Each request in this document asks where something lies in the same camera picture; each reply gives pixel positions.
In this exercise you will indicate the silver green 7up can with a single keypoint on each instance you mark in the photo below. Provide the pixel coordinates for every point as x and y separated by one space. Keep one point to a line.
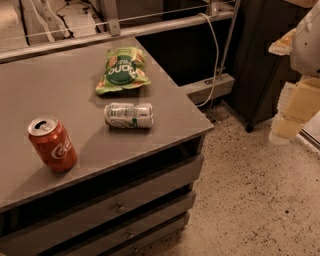
129 115

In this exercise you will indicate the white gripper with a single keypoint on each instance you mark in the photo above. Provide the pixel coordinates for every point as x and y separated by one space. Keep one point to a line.
307 46

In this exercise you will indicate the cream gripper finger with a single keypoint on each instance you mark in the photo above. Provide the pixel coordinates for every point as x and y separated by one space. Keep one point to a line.
282 130

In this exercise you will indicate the grey metal railing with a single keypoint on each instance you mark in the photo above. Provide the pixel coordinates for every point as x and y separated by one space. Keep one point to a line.
38 27

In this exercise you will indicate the grey drawer cabinet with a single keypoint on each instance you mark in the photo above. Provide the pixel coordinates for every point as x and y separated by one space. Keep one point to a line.
129 187

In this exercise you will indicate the red coca-cola can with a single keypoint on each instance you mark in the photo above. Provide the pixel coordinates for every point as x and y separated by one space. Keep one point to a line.
52 143

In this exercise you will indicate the green chip bag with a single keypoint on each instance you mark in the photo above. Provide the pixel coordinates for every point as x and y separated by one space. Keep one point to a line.
124 70

